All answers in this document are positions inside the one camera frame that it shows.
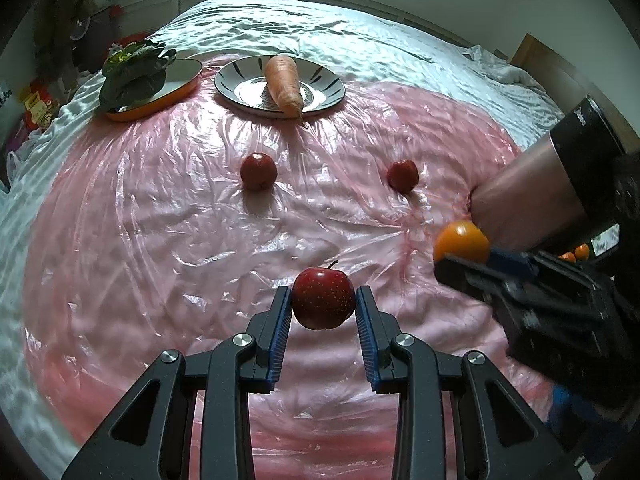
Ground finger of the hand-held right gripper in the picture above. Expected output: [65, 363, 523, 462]
[433, 254, 532, 312]
[489, 246, 602, 287]

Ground pink plastic sheet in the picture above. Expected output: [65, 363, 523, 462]
[22, 55, 566, 480]

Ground yellow and red boxes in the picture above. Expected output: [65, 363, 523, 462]
[20, 80, 63, 131]

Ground carrot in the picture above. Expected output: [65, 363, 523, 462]
[264, 54, 306, 120]

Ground pink vacuum bottle black lid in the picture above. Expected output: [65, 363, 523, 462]
[469, 94, 628, 253]

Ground white plate with black stripes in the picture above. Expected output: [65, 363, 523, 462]
[214, 56, 347, 120]

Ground white plastic bag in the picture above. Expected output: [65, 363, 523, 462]
[4, 147, 31, 186]

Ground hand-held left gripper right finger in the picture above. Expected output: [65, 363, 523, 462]
[355, 285, 583, 480]

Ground red apple with stem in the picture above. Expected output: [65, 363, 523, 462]
[291, 260, 357, 331]

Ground olive jacket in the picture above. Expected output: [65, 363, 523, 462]
[35, 0, 98, 46]

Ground white bed cover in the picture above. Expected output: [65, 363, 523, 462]
[0, 0, 566, 480]

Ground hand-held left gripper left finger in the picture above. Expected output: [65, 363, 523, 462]
[60, 286, 293, 480]

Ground orange oval tray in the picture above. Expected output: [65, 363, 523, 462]
[104, 58, 204, 123]

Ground wooden bedside furniture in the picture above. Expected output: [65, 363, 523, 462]
[510, 34, 640, 146]

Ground leafy green vegetable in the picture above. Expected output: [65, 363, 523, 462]
[98, 40, 178, 111]

